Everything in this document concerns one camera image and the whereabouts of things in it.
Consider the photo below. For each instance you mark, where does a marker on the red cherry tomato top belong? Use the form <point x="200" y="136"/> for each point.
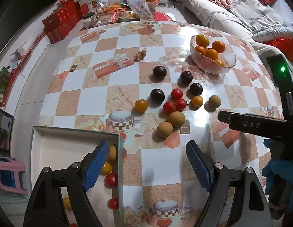
<point x="176" y="94"/>

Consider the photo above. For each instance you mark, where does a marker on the snack bag pile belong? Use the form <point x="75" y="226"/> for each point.
<point x="105" y="12"/>

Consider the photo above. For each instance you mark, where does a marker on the red cherry tomato dark spotted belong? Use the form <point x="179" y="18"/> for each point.
<point x="168" y="107"/>

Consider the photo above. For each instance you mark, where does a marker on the clear glass fruit bowl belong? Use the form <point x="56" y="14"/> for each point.
<point x="209" y="65"/>

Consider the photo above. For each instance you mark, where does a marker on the orange tangerine middle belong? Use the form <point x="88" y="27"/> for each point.
<point x="212" y="54"/>

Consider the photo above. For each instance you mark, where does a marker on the orange tangerine front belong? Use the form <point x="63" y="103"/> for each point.
<point x="220" y="62"/>

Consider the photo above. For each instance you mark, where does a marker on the tan longan small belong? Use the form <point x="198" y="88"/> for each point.
<point x="165" y="129"/>

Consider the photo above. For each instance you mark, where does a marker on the yellow cherry tomato front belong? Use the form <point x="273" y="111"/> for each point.
<point x="106" y="169"/>

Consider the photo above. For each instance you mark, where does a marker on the red gift box stack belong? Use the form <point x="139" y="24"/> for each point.
<point x="62" y="20"/>

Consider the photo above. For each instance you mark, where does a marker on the dark plum upper right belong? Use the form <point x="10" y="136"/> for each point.
<point x="186" y="77"/>

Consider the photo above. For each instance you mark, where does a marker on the blue gloved hand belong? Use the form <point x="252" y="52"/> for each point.
<point x="279" y="178"/>

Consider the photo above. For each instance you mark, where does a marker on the dark plum near tomatoes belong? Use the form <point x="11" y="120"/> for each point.
<point x="157" y="96"/>

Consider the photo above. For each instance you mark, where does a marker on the yellow cherry tomato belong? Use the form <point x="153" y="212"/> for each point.
<point x="67" y="204"/>
<point x="197" y="101"/>
<point x="141" y="105"/>
<point x="106" y="169"/>

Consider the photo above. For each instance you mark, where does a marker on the grey sofa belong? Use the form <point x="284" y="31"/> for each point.
<point x="244" y="19"/>

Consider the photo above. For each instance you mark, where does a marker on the walnut shell piece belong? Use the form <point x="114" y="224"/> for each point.
<point x="140" y="55"/>

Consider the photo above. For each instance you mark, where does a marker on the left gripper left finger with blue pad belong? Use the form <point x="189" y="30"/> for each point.
<point x="79" y="178"/>

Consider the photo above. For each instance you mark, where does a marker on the red cherry tomato front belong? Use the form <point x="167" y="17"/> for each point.
<point x="111" y="180"/>

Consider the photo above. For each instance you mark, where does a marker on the white tray green rim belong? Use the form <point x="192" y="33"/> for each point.
<point x="53" y="150"/>

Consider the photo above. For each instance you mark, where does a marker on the dark plum far left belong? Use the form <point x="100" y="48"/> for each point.
<point x="160" y="72"/>

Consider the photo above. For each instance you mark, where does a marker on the dark plum lower right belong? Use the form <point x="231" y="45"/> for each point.
<point x="196" y="89"/>

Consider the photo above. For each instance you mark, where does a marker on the large tan longan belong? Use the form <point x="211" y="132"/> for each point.
<point x="112" y="156"/>

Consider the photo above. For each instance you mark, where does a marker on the orange tangerine top right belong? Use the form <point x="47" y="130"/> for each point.
<point x="219" y="46"/>

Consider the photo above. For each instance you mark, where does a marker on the tan longan by tomatoes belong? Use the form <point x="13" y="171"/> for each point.
<point x="214" y="101"/>

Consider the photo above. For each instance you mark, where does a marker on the potted green plant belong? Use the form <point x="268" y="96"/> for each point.
<point x="5" y="76"/>

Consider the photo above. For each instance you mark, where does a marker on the orange tangerine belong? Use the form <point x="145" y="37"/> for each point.
<point x="220" y="62"/>
<point x="202" y="40"/>
<point x="219" y="46"/>
<point x="202" y="50"/>
<point x="212" y="54"/>

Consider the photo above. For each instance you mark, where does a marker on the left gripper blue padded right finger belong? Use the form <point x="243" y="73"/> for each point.
<point x="214" y="180"/>

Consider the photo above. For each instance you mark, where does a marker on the pink plastic stool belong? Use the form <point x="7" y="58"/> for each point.
<point x="10" y="176"/>

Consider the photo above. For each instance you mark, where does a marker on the orange tangerine top left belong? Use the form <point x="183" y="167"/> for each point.
<point x="202" y="40"/>

